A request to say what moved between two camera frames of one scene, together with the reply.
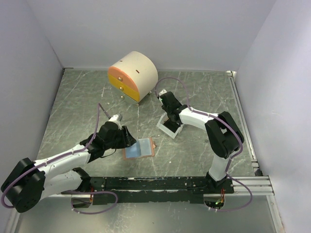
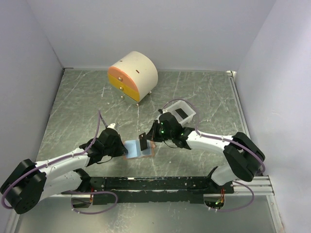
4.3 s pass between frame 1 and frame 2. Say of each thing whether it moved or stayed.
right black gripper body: moved
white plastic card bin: moved
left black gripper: moved
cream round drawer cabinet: stayed
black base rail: stayed
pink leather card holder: stayed
